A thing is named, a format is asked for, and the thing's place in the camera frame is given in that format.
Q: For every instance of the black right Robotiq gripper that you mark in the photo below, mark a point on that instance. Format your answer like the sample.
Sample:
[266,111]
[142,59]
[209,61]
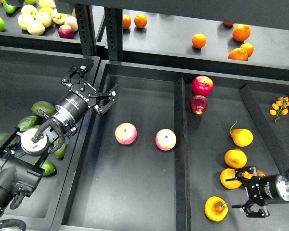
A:
[261,191]

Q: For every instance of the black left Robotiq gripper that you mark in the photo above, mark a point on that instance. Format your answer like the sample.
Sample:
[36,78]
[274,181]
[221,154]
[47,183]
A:
[81,96]

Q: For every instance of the yellow pear with stem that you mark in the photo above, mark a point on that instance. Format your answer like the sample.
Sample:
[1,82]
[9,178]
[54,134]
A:
[216,209]

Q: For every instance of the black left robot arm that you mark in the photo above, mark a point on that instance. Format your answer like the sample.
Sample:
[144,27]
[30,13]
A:
[24,150]

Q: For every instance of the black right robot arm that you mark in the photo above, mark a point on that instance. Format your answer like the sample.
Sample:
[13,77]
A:
[282,184]

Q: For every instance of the yellow pear lower middle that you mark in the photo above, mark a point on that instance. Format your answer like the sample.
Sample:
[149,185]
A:
[249,175]

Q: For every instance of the yellow pear upper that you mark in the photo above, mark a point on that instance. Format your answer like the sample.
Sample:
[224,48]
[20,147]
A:
[235,158]

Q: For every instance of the yellow pear top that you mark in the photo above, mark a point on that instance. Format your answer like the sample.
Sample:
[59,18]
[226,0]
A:
[241,137]

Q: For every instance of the pale yellow pear right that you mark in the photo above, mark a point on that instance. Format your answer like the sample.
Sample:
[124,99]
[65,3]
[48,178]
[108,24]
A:
[58,18]

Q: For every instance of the pale yellow pear front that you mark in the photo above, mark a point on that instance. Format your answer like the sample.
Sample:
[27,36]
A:
[35,28]

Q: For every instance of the pale yellow pear centre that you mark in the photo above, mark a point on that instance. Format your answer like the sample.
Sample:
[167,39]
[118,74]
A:
[44,18]

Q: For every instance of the pale yellow pear left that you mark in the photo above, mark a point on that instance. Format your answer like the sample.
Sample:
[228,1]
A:
[24,20]

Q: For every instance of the black angled tray divider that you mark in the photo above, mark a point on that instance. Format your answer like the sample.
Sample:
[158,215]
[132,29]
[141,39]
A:
[271,141]

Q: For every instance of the pink apple left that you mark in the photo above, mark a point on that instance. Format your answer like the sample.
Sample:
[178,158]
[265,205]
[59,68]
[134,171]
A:
[126,133]

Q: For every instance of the pink apple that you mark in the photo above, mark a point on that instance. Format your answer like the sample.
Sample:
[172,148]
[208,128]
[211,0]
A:
[126,133]
[165,139]

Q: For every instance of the red apple on shelf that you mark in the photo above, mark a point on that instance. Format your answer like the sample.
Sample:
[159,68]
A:
[66,32]

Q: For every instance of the black left tray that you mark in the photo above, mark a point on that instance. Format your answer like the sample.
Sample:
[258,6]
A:
[28,76]

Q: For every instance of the black tray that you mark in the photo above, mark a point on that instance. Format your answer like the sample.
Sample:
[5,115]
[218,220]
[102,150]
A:
[119,187]
[28,76]

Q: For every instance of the pink peach on shelf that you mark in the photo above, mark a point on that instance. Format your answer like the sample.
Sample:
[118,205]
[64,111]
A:
[72,22]

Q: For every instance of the orange half hidden left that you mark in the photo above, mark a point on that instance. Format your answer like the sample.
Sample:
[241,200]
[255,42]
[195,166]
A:
[126,21]

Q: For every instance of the orange on shelf left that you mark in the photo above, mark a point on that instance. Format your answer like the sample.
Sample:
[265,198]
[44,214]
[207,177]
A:
[140,20]

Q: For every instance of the orange on shelf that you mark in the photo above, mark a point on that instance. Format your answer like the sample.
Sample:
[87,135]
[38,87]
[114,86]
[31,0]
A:
[140,20]
[199,40]

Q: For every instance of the orange cherry tomato bunch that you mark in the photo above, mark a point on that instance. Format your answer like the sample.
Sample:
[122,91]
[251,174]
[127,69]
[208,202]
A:
[279,108]

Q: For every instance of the pink apple right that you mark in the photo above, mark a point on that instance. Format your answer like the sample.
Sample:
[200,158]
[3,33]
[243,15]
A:
[165,139]

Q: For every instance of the black centre tray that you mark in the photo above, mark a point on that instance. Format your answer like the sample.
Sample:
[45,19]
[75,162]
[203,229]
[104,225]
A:
[119,187]

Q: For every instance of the dark red apple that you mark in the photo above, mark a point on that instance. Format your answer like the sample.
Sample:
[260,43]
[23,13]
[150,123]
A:
[198,104]

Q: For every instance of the large red apple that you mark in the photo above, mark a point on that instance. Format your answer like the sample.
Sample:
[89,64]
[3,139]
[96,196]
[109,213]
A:
[202,85]

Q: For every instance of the green pepper on shelf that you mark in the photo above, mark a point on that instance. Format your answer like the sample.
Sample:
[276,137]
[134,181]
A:
[10,9]

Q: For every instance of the orange on shelf centre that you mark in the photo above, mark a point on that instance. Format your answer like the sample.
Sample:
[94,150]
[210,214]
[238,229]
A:
[199,40]

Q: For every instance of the black perforated shelf post right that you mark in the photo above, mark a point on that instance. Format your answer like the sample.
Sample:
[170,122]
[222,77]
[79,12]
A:
[114,32]

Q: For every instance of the black perforated shelf post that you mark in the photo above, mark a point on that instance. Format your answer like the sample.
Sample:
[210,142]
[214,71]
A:
[114,32]
[86,29]

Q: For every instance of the black perforated shelf post left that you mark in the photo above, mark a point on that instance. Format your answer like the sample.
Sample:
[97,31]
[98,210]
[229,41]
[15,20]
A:
[86,29]

